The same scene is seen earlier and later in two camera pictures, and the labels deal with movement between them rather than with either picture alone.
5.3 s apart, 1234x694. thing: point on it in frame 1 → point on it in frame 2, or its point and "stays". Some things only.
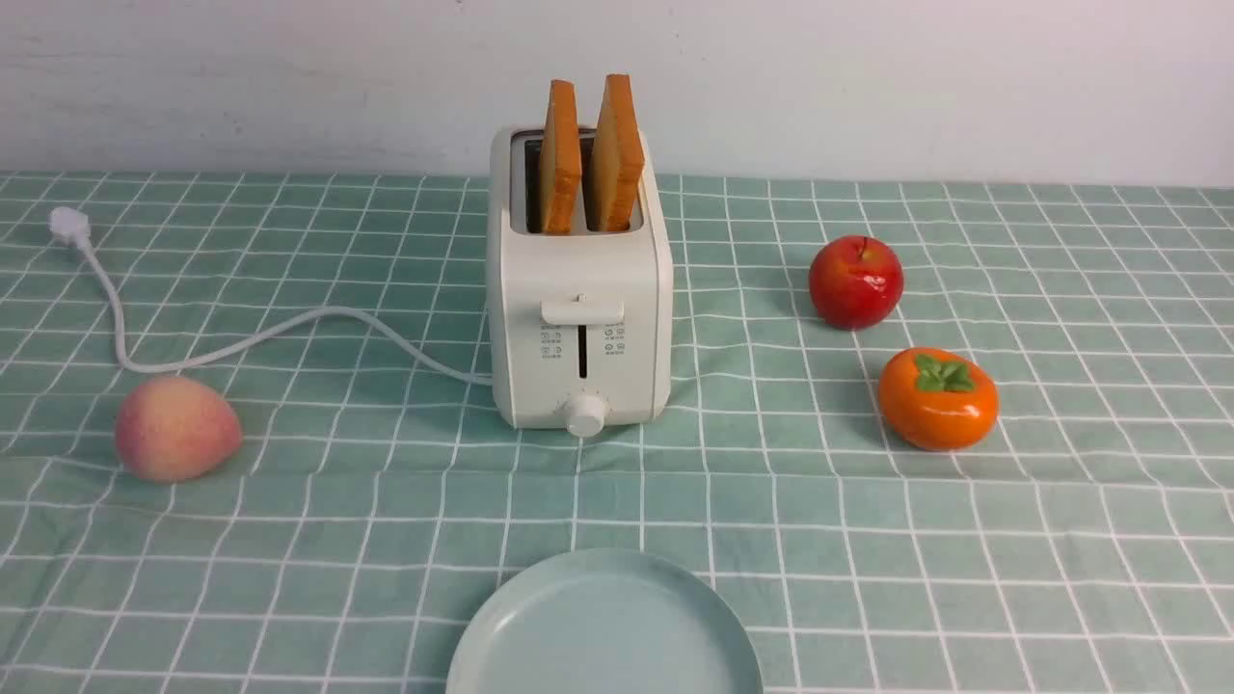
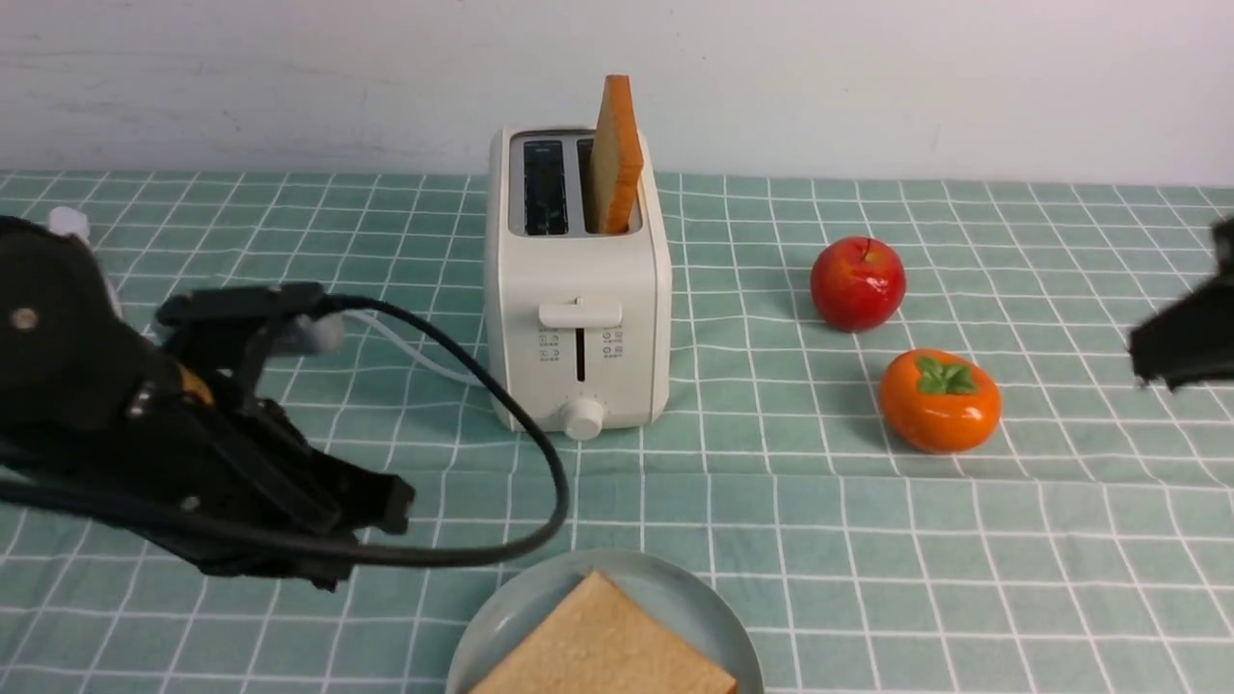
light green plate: [609, 622] stays
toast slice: [560, 164] → [601, 639]
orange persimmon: [936, 400] stays
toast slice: [616, 160] stays
